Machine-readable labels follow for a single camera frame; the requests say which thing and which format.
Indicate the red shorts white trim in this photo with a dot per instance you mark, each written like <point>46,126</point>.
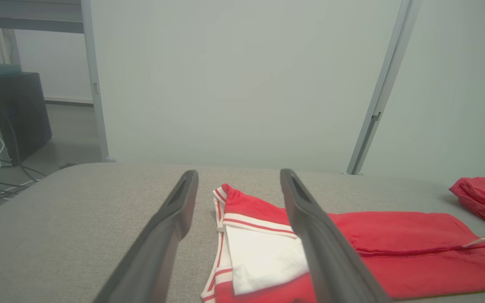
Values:
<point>482,202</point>

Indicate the grey double partition post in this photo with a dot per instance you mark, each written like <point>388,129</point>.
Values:
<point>383,84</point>

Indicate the red jersey white sleeves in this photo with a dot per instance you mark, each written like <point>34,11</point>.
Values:
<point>415,256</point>

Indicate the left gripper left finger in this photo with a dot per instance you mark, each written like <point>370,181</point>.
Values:
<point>158,244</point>

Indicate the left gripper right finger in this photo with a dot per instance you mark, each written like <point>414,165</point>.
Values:
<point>326,252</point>

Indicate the black computer tower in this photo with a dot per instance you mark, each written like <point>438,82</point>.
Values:
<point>23,113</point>

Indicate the grey desk frame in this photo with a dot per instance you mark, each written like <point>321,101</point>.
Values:
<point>27,17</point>

